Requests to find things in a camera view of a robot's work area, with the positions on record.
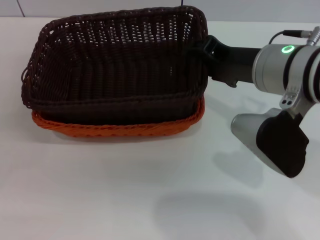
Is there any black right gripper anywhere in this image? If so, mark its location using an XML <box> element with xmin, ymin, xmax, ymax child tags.
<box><xmin>185</xmin><ymin>34</ymin><xmax>261</xmax><ymax>89</ymax></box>

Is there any dark brown woven basket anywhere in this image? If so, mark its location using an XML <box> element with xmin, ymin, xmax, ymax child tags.
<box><xmin>21</xmin><ymin>5</ymin><xmax>210</xmax><ymax>126</ymax></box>

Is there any orange woven plastic basket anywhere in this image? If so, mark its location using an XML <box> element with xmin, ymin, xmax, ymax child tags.
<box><xmin>24</xmin><ymin>74</ymin><xmax>206</xmax><ymax>139</ymax></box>

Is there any black arm cable with plug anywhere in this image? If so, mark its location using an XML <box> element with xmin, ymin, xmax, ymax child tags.
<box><xmin>269</xmin><ymin>26</ymin><xmax>320</xmax><ymax>47</ymax></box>

